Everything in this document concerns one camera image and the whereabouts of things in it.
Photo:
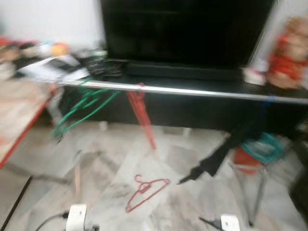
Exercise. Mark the red plastic clothes hanger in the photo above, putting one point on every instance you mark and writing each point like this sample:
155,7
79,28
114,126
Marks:
144,185
142,115

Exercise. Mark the green plastic clothes hanger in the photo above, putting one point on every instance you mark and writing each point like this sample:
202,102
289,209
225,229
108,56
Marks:
84,103

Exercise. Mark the blue clothes hanger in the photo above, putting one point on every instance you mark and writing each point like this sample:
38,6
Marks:
269,101

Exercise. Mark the red bin with teal bag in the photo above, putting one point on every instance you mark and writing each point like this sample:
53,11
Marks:
260,151

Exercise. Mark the red laughing buddha statue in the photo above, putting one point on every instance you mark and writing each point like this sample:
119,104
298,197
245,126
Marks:
288,57

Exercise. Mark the small white tissue box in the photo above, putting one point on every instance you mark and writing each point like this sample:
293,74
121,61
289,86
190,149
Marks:
254,77

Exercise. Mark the plain black garment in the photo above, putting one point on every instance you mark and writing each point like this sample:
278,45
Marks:
236,139

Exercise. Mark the silver metal clothes rack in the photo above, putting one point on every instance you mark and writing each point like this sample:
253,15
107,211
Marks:
192,93

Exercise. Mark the black soundbar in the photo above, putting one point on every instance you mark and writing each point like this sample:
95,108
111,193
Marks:
183,71

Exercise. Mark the black flat screen television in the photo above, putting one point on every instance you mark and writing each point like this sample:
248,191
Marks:
187,33

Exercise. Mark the orange round doll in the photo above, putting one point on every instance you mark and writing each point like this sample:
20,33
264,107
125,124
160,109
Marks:
58,49

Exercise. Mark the white paper sheets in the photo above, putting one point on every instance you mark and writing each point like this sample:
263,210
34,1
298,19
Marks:
53,70

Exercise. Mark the marble top red edge table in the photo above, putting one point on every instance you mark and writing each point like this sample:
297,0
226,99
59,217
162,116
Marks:
19,115

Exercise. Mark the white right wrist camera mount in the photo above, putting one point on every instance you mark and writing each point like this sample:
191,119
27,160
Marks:
230,223

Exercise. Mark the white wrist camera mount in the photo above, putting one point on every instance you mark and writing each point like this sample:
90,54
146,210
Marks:
230,223
77,219

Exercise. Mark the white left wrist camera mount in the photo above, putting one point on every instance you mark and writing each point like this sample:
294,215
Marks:
77,219

